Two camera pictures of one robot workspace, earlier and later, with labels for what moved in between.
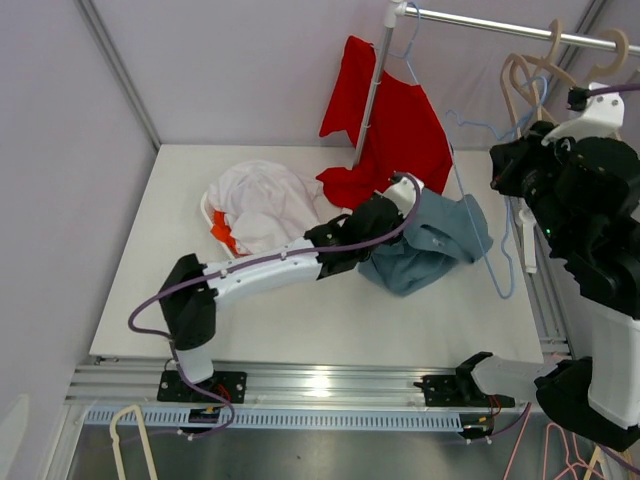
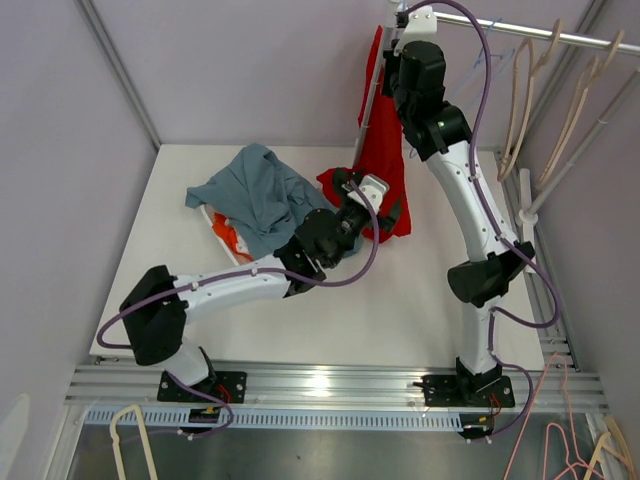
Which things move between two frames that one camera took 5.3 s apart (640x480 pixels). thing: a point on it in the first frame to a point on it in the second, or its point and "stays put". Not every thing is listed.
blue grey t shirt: [442, 234] to [267, 201]
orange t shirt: [221, 229] stays put
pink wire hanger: [570, 466] stays put
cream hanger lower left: [115, 442] stays put
